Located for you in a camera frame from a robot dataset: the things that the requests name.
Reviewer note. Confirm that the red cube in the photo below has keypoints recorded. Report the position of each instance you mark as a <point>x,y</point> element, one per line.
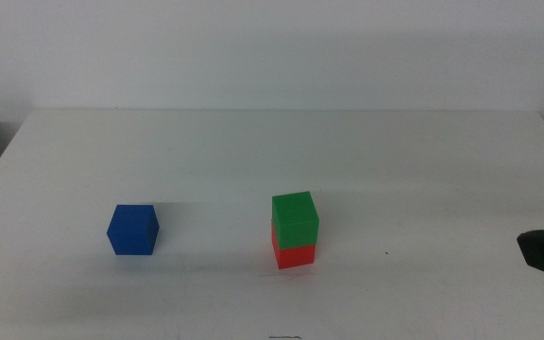
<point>296,257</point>

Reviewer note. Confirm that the green cube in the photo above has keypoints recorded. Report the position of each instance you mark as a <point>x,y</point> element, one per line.
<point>295,219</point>

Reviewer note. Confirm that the blue cube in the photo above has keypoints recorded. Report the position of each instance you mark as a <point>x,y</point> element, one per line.
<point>132,230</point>

